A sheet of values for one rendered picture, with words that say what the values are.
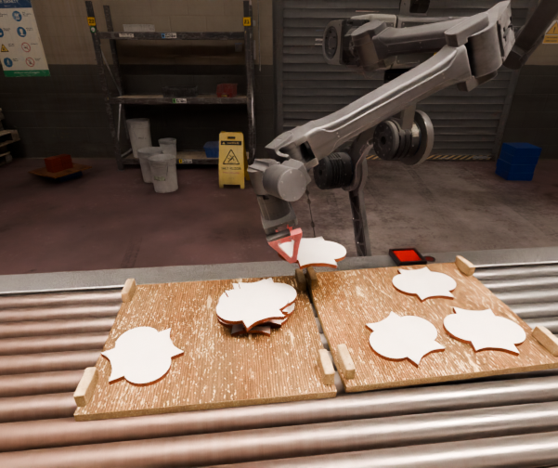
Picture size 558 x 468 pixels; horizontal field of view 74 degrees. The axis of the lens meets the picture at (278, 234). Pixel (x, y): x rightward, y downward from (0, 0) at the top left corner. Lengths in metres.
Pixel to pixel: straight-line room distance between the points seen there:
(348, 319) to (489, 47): 0.56
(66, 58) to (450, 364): 5.75
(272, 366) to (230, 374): 0.07
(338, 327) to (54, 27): 5.64
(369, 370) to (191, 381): 0.30
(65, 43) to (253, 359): 5.56
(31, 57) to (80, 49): 0.67
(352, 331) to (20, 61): 5.93
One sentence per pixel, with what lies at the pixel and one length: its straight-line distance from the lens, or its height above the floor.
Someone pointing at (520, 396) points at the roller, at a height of 0.91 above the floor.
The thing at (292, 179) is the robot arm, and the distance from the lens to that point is 0.63.
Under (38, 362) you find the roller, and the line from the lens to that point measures 0.85.
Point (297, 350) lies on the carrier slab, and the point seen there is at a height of 0.94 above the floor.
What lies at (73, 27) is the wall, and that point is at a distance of 5.92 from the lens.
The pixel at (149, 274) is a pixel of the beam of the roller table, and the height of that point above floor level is 0.92.
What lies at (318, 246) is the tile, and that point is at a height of 1.05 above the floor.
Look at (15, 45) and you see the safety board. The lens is 6.32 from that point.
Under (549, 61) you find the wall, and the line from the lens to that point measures 6.32.
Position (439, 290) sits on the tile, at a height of 0.95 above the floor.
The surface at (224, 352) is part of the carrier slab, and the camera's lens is 0.72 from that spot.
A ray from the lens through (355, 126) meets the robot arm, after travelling 0.73.
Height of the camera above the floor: 1.43
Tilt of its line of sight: 27 degrees down
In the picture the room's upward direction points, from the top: straight up
